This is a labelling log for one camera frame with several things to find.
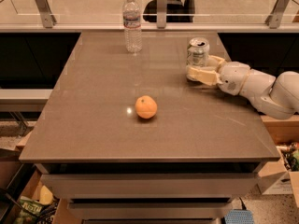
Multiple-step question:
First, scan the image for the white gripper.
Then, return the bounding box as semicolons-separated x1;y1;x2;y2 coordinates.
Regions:
187;55;250;95

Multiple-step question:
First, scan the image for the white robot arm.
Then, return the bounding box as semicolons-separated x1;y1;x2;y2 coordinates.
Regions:
186;55;299;119

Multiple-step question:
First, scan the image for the black office chair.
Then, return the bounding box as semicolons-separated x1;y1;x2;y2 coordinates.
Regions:
143;0;198;24

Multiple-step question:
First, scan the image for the orange fruit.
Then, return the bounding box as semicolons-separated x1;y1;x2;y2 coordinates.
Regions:
135;95;158;119

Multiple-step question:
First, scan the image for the clear plastic water bottle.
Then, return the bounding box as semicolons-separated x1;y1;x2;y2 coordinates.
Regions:
122;0;142;53

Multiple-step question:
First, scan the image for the cardboard box right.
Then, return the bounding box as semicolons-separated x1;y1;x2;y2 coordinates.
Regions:
258;115;299;207

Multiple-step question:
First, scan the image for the cardboard box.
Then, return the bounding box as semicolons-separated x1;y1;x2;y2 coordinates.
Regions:
258;115;299;207
0;169;81;224

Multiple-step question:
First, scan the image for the upper grey drawer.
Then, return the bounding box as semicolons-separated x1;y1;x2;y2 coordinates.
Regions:
41;174;257;199

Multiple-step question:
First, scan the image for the grey drawer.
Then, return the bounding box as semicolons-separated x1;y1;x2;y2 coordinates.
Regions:
67;203;232;220
41;174;257;199

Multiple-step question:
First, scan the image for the lower grey drawer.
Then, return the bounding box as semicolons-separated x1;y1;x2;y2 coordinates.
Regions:
67;203;232;220

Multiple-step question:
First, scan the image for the blue perforated object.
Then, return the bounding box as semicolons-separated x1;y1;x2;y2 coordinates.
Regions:
224;210;254;224

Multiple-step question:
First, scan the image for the yellow object in box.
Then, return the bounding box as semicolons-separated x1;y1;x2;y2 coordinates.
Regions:
39;186;53;205

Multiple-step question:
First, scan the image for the cardboard box left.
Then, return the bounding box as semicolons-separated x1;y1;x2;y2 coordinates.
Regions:
0;169;81;224

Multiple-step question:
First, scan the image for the green snack bag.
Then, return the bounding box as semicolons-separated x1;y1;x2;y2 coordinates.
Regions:
13;196;43;224

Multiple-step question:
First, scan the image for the right metal railing post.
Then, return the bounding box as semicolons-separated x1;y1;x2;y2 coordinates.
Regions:
265;0;291;29

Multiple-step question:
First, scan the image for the metal railing post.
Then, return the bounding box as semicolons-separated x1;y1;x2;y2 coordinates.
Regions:
35;0;56;28
156;0;167;29
265;0;291;29

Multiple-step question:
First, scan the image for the middle metal railing post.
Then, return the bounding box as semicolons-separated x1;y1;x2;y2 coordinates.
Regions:
156;0;167;29

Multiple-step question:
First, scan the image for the left metal railing post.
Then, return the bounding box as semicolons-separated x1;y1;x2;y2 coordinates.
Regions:
35;0;56;28

